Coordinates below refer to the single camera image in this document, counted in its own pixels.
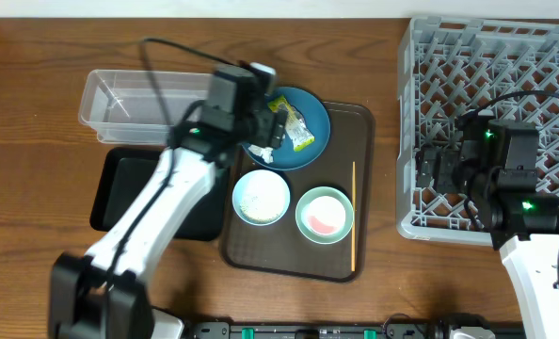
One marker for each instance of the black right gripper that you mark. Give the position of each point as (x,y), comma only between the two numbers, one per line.
(446,161)

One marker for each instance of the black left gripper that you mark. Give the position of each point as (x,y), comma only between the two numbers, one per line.
(272,130)

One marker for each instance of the white tissue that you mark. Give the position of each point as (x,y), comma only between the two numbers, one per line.
(266,154)

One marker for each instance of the yellow green snack wrapper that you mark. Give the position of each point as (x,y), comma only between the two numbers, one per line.
(295,127)

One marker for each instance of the white cup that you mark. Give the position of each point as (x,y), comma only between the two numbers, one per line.
(325,215)

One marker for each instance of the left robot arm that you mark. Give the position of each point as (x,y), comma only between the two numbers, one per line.
(104,293)

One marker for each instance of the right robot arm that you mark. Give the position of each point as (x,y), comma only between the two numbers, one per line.
(524,230)

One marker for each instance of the grey dishwasher rack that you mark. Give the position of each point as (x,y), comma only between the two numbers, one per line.
(448,66)

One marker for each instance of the dark blue plate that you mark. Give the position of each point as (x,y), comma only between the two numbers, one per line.
(316,120)

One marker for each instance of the light blue bowl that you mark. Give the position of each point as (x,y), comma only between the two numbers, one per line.
(261,197)

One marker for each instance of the wooden chopstick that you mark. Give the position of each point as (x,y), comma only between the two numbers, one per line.
(354,208)

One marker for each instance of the mint green bowl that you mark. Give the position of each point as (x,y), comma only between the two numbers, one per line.
(304,202)

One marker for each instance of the brown serving tray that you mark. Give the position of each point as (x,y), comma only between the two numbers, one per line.
(281,248)

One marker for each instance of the clear plastic bin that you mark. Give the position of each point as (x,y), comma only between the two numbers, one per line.
(121,107)

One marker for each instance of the black plastic bin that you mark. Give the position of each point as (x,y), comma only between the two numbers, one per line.
(125,173)

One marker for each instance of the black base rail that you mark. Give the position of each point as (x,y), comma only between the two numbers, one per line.
(398,326)

